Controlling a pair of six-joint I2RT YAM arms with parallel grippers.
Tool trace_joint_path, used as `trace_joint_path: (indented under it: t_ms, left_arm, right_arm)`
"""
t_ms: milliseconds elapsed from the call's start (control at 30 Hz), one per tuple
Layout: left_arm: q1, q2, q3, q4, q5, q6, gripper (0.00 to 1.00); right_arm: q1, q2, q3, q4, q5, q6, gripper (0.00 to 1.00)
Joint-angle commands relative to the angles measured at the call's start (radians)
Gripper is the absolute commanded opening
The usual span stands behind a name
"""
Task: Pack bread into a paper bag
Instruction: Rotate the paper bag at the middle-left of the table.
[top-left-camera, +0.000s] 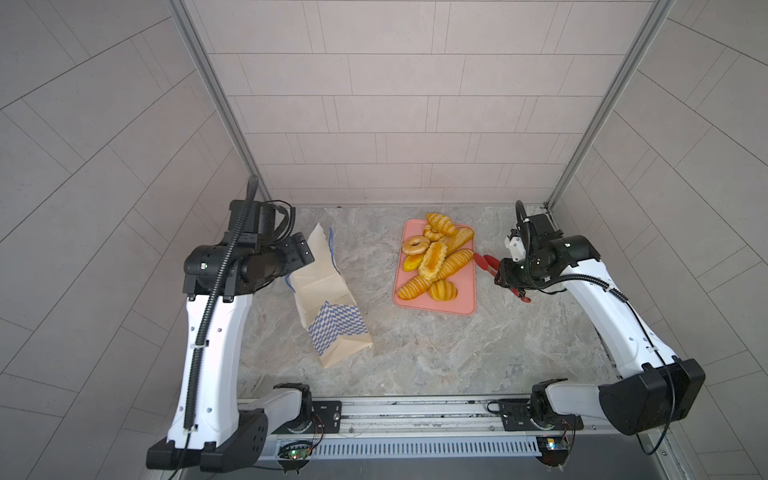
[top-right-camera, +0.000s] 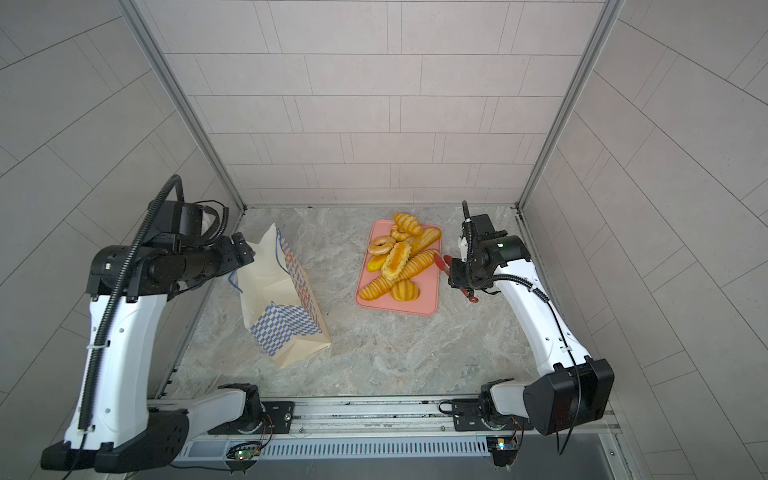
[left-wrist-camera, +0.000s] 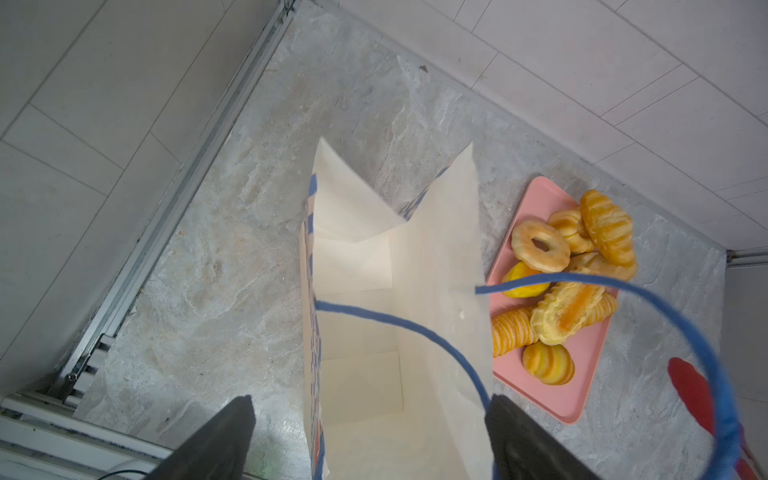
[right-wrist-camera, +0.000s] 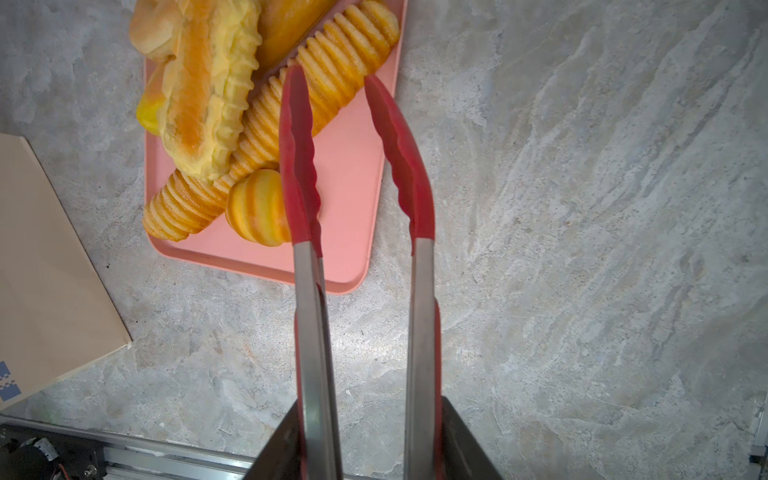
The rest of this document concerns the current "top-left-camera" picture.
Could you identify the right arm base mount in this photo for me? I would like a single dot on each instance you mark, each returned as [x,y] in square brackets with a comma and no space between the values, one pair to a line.
[519,414]

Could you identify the croissant bread top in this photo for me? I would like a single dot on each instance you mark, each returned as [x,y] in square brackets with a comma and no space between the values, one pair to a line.
[441,223]

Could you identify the long ridged bread right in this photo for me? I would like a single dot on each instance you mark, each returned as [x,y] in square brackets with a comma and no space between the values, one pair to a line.
[455,262]

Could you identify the pink tray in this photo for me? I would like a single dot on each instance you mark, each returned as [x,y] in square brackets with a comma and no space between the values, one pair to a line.
[464,280]

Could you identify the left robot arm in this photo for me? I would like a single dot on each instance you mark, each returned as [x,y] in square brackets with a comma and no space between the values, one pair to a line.
[211,429]

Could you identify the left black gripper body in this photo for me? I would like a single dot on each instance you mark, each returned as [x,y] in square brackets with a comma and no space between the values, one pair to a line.
[288,256]

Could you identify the checkered paper bag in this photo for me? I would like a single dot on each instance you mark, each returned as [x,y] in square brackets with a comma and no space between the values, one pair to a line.
[326,307]

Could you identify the right circuit board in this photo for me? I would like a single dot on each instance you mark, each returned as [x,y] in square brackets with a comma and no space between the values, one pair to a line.
[554,451]

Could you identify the left circuit board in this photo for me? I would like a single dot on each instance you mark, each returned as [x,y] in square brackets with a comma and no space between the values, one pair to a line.
[296,451]

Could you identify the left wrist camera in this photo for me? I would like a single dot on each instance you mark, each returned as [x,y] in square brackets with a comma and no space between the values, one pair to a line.
[260,225]

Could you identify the red tongs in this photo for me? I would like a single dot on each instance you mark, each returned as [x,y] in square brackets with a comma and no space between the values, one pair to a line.
[491,265]

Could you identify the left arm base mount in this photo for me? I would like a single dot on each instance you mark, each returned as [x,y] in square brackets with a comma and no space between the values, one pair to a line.
[328,411]

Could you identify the round ridged bread bottom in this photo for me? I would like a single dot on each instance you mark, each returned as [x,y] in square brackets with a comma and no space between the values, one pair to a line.
[443,290]

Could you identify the small yellow bread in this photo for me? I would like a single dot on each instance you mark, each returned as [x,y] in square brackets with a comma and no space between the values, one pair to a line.
[412,262]

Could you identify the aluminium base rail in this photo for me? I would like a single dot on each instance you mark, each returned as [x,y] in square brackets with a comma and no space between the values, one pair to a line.
[402,419]

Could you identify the long oval bread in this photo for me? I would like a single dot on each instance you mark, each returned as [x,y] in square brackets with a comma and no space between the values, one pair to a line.
[455,242]

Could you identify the small twisted bread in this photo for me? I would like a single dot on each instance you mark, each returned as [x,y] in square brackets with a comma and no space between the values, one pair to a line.
[432,234]

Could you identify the ring doughnut bread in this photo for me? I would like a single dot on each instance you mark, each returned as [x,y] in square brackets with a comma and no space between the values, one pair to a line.
[415,245]

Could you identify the circuit board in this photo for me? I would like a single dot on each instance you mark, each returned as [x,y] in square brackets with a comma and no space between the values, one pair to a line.
[554,451]
[296,451]

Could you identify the long ridged bread bottom-left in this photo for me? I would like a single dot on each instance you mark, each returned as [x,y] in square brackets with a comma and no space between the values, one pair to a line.
[415,287]

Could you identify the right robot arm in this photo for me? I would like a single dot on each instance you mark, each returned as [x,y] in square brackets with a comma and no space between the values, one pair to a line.
[655,386]

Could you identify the jam-filled ridged bread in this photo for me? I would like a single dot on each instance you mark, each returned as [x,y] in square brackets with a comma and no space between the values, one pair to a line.
[433,260]

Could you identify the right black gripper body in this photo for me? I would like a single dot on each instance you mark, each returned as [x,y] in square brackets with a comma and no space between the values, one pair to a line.
[521,274]

